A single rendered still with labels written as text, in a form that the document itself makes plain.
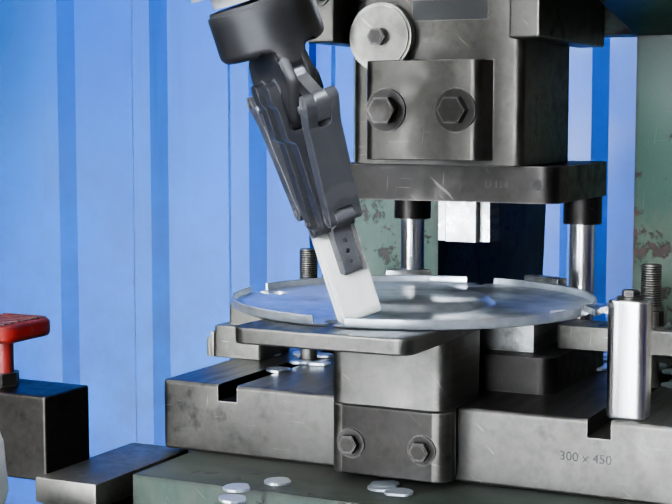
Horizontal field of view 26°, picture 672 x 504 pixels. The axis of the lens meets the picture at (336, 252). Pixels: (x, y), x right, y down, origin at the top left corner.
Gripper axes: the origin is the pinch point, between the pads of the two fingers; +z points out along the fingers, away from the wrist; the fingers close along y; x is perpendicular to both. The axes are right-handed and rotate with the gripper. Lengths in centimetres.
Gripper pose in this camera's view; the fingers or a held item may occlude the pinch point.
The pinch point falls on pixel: (345, 271)
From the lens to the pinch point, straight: 103.9
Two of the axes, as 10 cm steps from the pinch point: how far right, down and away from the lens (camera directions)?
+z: 3.0, 9.3, 2.1
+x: 8.9, -3.5, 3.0
